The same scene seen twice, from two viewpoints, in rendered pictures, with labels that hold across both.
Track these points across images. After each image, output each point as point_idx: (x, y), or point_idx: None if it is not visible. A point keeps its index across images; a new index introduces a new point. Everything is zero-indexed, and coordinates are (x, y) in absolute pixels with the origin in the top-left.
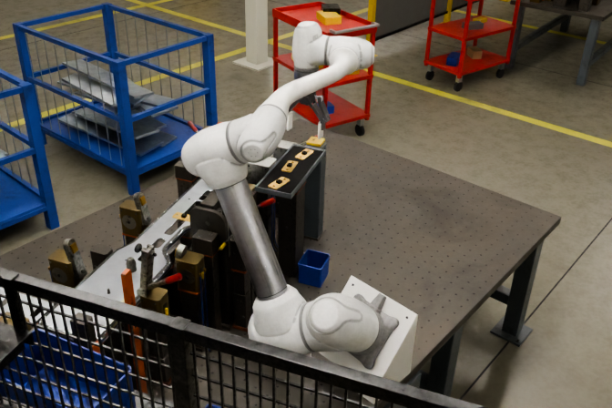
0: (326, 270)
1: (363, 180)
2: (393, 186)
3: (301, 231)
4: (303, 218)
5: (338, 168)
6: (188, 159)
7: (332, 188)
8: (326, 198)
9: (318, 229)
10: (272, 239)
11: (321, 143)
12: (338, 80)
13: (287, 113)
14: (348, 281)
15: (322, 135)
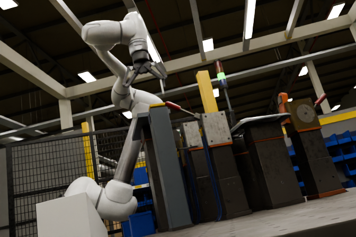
0: (131, 228)
1: (199, 232)
2: None
3: (153, 189)
4: (151, 175)
5: (290, 212)
6: None
7: (234, 221)
8: (219, 223)
9: (167, 215)
10: (202, 213)
11: (148, 108)
12: (101, 58)
13: (114, 84)
14: (87, 194)
15: (131, 98)
